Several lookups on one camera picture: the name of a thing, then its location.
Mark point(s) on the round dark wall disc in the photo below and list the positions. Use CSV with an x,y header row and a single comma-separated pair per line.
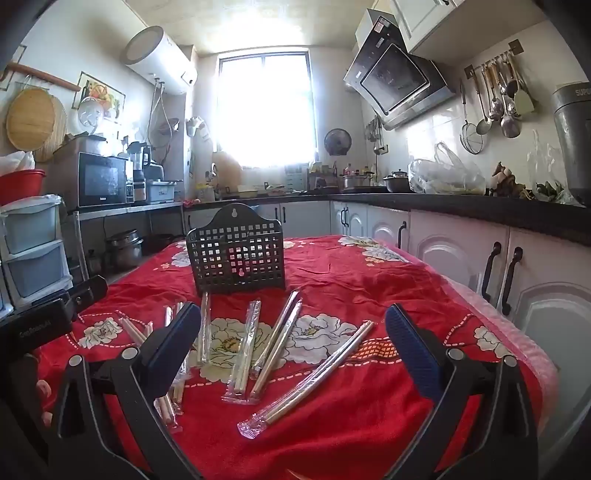
x,y
338,142

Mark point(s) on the black plastic utensil basket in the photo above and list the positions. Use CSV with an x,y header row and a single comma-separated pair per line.
x,y
249,217

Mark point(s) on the white base cabinets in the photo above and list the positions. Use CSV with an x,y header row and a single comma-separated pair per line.
x,y
443,249

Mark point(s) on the metal shelf table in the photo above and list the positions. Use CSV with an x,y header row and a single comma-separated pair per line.
x,y
138,206

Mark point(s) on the brown roots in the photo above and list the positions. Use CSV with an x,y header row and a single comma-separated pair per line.
x,y
505,182

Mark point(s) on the white round fan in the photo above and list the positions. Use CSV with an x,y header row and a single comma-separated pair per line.
x,y
90,115

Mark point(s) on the person's left hand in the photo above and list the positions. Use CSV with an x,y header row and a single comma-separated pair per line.
x,y
45,390

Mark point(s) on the lidded steel pot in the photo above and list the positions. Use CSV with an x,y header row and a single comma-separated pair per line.
x,y
397,184

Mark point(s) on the pink table cover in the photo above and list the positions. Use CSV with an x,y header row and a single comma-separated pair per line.
x,y
521,341

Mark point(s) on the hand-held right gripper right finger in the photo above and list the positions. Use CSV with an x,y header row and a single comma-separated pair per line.
x,y
411,346

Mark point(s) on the wooden cutting board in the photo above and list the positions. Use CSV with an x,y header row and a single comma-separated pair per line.
x,y
226,168

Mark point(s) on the grey plastic bin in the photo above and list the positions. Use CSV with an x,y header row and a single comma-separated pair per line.
x,y
161,191

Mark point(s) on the green vegetables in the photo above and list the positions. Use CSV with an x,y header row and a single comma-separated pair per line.
x,y
551,191

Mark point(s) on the clear plastic bag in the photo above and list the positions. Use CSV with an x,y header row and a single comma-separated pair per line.
x,y
443,177

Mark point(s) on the black microwave oven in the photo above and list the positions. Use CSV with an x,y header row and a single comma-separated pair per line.
x,y
101,180

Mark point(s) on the black blender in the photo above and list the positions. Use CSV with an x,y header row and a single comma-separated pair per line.
x,y
138,154

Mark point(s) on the grey plastic drawer unit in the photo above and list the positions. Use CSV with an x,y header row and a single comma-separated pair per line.
x,y
32,230

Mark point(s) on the red floral blanket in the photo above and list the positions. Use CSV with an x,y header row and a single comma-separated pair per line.
x,y
351,286

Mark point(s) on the kitchen window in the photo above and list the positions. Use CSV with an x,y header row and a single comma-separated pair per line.
x,y
265,106

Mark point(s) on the grey countertop organizer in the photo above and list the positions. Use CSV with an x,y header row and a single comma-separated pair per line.
x,y
295,177

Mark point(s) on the stacked steel pots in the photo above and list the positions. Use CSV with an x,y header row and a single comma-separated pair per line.
x,y
124,254

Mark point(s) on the cardboard box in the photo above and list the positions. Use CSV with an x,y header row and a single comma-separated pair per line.
x,y
67,150

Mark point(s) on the steel range hood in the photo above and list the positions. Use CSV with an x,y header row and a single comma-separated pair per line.
x,y
397,83

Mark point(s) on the white upper cabinet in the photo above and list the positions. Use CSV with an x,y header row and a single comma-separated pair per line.
x,y
434,18

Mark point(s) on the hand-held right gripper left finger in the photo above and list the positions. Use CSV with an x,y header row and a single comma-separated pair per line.
x,y
173,346

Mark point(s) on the fruit wall picture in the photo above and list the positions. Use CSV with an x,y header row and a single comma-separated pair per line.
x,y
104,92

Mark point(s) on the grey kitchen appliance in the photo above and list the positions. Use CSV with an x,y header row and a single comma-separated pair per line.
x,y
575,138

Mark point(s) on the round bamboo board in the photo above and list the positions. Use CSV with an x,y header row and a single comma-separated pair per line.
x,y
32,120

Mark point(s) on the white water heater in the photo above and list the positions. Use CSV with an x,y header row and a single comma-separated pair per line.
x,y
157,60

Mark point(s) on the white wall holder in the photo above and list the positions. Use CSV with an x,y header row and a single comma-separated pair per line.
x,y
195,127

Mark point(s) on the black kitchen countertop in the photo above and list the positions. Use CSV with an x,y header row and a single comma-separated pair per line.
x,y
461,205

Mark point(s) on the small hanging kitchen tools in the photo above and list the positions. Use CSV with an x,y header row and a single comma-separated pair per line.
x,y
376,134

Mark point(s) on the bunch of chopstick packets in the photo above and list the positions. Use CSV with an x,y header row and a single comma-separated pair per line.
x,y
244,350

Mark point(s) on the red plastic basin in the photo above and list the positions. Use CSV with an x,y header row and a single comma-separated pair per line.
x,y
23,184

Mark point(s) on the white plastic bag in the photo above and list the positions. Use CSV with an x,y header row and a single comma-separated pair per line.
x,y
16,161

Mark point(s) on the grey lidded container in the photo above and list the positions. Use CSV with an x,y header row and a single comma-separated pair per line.
x,y
94,145

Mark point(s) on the steel stockpot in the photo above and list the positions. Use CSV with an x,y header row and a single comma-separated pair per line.
x,y
353,182

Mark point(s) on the row of hanging steel ladles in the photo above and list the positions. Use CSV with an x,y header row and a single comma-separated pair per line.
x,y
510,122

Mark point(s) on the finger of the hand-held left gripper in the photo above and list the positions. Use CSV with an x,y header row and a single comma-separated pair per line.
x,y
92,290

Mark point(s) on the long wooden rolling pin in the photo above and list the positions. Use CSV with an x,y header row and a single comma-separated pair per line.
x,y
41,74

